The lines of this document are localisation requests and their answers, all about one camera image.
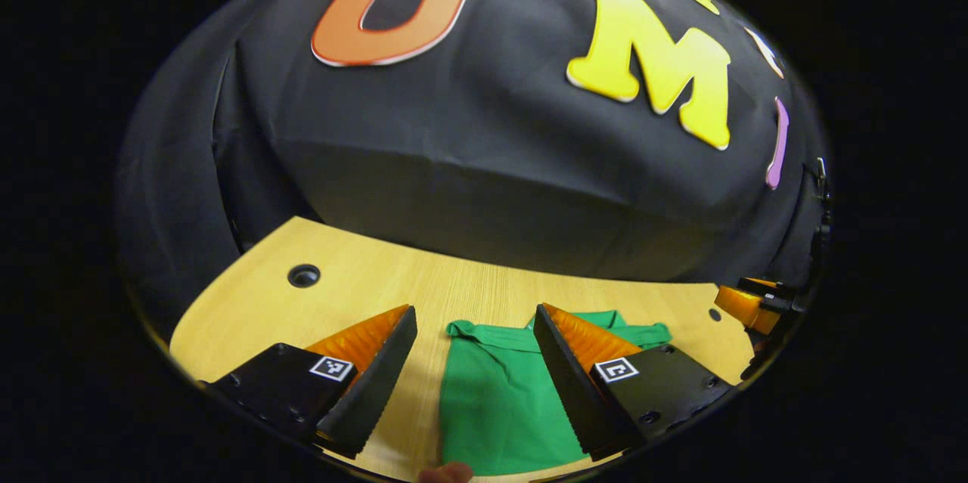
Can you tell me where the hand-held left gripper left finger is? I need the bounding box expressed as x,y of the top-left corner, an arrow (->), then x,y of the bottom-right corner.
198,305 -> 419,461

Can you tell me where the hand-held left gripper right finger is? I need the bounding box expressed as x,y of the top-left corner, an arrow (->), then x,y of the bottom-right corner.
533,303 -> 734,463

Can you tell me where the green T-shirt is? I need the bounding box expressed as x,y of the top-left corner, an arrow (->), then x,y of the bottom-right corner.
439,309 -> 674,478

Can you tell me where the black clamp stand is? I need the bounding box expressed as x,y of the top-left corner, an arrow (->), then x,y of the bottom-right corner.
811,156 -> 834,257

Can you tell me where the black backdrop cloth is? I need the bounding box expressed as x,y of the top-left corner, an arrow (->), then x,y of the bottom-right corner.
113,0 -> 833,325

